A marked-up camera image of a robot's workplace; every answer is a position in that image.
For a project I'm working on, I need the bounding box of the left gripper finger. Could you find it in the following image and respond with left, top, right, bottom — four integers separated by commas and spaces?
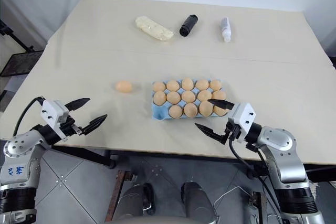
79, 114, 108, 135
65, 98, 91, 112

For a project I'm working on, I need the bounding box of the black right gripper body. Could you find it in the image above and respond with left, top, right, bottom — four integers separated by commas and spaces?
224, 121, 247, 143

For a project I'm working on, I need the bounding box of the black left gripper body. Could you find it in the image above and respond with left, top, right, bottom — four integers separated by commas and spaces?
59, 115, 83, 137

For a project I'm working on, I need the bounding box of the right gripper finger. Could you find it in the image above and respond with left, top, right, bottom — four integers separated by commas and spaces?
194, 123, 227, 145
207, 99, 235, 110

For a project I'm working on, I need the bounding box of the brown egg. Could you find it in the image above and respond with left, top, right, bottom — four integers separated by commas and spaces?
153, 81, 166, 93
166, 80, 181, 92
196, 90, 212, 102
169, 105, 183, 119
166, 91, 182, 105
209, 79, 223, 91
115, 80, 133, 93
213, 105, 228, 117
211, 90, 227, 101
183, 103, 198, 118
199, 101, 214, 117
153, 90, 167, 105
195, 79, 210, 91
181, 77, 195, 91
181, 90, 196, 103

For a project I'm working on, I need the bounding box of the blue egg carton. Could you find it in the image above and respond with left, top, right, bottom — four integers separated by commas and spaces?
151, 78, 228, 121

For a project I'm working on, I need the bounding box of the dark rounded grey shape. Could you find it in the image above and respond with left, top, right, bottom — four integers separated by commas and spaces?
122, 182, 156, 217
180, 180, 220, 224

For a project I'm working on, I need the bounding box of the dark flat tray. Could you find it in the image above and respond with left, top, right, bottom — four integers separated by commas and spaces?
0, 50, 44, 78

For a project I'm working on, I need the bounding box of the rusty metal bar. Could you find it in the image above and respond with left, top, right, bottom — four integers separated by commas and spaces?
104, 170, 132, 222
251, 191, 269, 224

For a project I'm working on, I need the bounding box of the small white plastic bottle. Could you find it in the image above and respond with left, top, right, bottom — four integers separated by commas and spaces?
219, 17, 233, 43

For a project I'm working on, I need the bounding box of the black cylindrical bottle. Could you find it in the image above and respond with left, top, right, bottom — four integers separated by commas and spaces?
179, 14, 198, 37

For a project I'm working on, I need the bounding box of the black tripod stand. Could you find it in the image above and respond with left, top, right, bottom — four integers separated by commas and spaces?
0, 19, 36, 53

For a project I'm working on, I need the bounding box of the white plastic wrapped package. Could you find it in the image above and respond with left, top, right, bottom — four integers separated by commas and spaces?
135, 16, 175, 41

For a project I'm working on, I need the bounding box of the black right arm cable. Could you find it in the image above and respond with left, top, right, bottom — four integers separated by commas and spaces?
228, 129, 283, 224

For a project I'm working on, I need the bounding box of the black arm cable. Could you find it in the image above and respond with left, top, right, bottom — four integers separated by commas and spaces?
12, 96, 46, 141
228, 129, 283, 224

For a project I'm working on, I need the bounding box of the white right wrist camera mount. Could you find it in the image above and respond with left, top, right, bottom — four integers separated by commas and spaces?
227, 102, 256, 133

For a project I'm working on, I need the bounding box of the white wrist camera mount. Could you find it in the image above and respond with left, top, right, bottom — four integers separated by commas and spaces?
227, 102, 256, 133
40, 99, 70, 141

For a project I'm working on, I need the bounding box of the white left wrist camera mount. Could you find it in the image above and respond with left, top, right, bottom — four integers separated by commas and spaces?
40, 99, 70, 141

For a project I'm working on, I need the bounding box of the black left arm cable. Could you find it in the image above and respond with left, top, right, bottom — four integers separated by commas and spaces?
12, 96, 46, 141

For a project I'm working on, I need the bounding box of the thin white floor cable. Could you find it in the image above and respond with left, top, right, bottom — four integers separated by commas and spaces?
213, 185, 253, 209

